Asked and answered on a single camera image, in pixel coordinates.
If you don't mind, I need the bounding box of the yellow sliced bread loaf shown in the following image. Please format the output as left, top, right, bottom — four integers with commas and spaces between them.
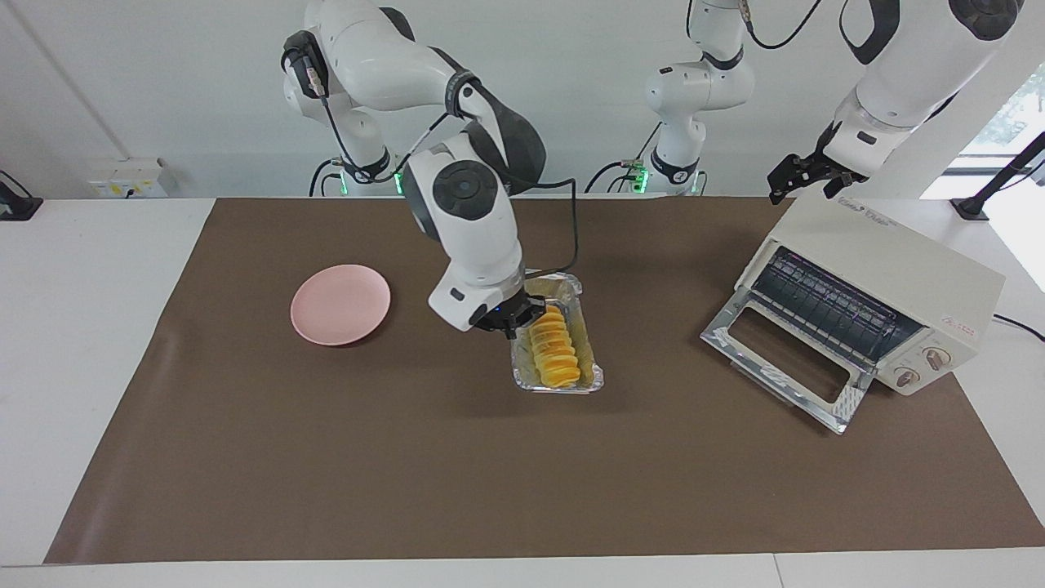
529, 305, 583, 387

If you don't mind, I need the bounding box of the aluminium foil tray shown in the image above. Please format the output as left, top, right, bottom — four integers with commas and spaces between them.
510, 274, 606, 395

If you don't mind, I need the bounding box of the cream toaster oven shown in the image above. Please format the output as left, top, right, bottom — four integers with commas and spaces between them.
700, 192, 1007, 435

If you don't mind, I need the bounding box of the glass oven door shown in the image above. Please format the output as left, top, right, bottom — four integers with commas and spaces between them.
700, 290, 878, 435

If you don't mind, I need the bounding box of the black clamp stand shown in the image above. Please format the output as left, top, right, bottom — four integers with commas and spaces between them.
951, 131, 1045, 221

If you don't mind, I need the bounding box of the brown table mat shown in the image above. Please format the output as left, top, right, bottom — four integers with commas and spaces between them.
45, 196, 1045, 564

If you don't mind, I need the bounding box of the pink round plate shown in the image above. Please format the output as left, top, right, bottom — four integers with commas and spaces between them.
291, 264, 392, 346

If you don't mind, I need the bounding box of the black table clamp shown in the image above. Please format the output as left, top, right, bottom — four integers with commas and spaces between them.
0, 170, 43, 221

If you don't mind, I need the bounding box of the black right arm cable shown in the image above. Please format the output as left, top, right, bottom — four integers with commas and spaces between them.
306, 69, 581, 283

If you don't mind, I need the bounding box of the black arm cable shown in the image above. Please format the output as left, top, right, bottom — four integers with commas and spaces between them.
306, 69, 581, 283
739, 0, 822, 50

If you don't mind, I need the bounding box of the metal wire oven rack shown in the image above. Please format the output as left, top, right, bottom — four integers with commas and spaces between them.
751, 247, 903, 366

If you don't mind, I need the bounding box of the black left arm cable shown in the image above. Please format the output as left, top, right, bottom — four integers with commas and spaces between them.
739, 0, 822, 50

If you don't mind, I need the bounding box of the black left base cable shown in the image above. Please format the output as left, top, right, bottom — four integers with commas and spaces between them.
584, 122, 662, 194

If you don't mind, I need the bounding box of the black base cable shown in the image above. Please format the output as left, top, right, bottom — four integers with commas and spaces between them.
584, 122, 662, 194
309, 158, 344, 197

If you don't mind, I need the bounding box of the black oven power cable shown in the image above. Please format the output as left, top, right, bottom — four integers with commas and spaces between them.
992, 314, 1045, 342

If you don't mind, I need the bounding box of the black right base cable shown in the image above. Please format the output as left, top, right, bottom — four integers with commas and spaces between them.
309, 158, 344, 197

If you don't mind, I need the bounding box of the white wall socket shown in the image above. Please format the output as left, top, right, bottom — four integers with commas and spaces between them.
86, 159, 168, 198

